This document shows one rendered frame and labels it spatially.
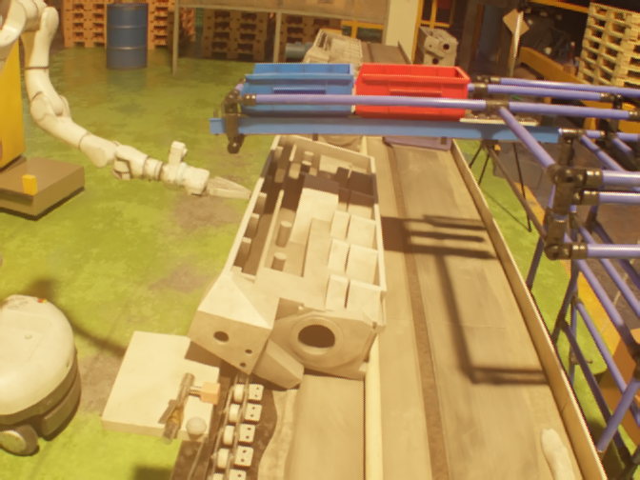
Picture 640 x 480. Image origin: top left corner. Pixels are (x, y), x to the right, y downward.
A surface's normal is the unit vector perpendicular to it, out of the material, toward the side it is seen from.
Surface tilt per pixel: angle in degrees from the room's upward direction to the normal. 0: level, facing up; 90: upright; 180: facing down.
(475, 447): 0
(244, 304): 39
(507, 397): 0
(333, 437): 0
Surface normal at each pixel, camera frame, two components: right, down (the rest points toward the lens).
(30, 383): 0.70, -0.29
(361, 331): -0.07, 0.44
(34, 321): 0.00, 0.18
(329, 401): 0.09, -0.89
